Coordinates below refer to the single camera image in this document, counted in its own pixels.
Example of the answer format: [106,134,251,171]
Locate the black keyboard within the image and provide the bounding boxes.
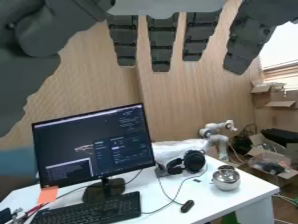
[28,190,144,224]

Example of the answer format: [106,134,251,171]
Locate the white desk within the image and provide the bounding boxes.
[0,154,282,224]

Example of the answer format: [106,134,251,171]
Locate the black computer monitor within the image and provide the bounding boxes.
[31,102,157,205]

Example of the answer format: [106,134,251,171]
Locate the open cardboard box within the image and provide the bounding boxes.
[241,133,298,188]

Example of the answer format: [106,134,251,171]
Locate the silver metal pot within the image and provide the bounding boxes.
[211,164,244,192]

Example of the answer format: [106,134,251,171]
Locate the white plastic bag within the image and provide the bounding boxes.
[152,138,211,168]

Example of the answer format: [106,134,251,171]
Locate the black headphones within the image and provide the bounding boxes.
[164,149,208,176]

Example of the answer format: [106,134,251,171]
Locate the black case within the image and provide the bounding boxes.
[260,127,298,148]

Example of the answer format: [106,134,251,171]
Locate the small white jointed device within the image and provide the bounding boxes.
[197,119,240,162]

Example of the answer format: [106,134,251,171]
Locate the dark grey five-finger robot hand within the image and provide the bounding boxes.
[0,0,298,139]

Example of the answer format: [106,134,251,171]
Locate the orange sticky note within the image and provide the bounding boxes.
[36,185,60,205]

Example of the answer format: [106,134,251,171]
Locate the thin black headphone cable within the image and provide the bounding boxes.
[141,163,211,216]

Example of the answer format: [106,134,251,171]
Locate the small black oblong device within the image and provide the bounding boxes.
[180,199,196,214]

